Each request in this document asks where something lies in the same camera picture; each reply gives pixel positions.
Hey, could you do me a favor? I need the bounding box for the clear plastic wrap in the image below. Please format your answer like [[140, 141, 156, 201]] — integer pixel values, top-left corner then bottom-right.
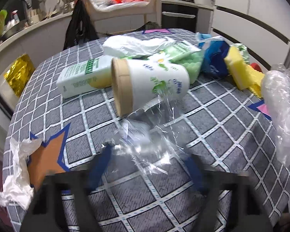
[[102, 96, 189, 175]]

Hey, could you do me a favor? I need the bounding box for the yellow wavy sponge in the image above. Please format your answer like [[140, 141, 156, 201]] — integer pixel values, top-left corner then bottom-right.
[[224, 45, 264, 98]]

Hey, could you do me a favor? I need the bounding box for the white bottle green cap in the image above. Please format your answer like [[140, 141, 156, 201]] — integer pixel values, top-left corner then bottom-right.
[[56, 55, 113, 98]]

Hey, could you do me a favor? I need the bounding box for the white paper cup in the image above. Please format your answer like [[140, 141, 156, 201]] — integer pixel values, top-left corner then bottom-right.
[[111, 58, 190, 117]]

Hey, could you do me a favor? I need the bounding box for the blue plastic bag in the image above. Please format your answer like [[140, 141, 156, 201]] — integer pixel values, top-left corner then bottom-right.
[[196, 32, 230, 78]]

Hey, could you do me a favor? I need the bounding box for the green wavy sponge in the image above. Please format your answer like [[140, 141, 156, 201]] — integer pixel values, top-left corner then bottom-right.
[[180, 50, 204, 84]]

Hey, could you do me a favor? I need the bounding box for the green hand cream tube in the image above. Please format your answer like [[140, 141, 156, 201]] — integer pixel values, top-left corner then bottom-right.
[[148, 40, 201, 63]]

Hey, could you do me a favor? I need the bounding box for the green plastic bag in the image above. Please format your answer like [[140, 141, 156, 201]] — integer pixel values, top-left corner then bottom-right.
[[233, 43, 250, 65]]

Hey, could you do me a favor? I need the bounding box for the crumpled white tissue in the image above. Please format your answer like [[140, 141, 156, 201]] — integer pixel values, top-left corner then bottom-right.
[[0, 138, 42, 210]]

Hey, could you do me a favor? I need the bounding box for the checkered grey tablecloth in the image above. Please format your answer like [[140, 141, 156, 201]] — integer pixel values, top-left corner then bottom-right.
[[7, 39, 290, 231]]

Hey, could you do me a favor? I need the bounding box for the gold foil bag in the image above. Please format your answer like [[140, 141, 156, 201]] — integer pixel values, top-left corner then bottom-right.
[[3, 54, 35, 97]]

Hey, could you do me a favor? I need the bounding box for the red plastic stool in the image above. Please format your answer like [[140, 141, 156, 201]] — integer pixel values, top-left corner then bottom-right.
[[250, 62, 262, 73]]

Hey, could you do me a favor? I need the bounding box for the white plastic bag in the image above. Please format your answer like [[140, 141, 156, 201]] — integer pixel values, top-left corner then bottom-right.
[[102, 35, 176, 58]]

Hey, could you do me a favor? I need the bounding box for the black hanging bag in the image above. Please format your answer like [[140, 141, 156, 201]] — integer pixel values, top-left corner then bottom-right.
[[63, 0, 99, 50]]

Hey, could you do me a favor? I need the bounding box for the spray cleaner bottle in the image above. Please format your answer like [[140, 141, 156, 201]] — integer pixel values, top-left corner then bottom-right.
[[12, 10, 20, 24]]

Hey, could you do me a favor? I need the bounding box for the white refrigerator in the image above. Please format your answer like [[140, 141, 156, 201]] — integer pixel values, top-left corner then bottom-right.
[[211, 0, 290, 72]]

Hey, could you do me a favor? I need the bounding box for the beige high chair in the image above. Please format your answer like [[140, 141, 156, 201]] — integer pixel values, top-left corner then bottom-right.
[[80, 0, 162, 36]]

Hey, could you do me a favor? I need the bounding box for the black built-in oven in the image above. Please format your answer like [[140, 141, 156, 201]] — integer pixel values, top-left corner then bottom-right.
[[161, 3, 199, 32]]

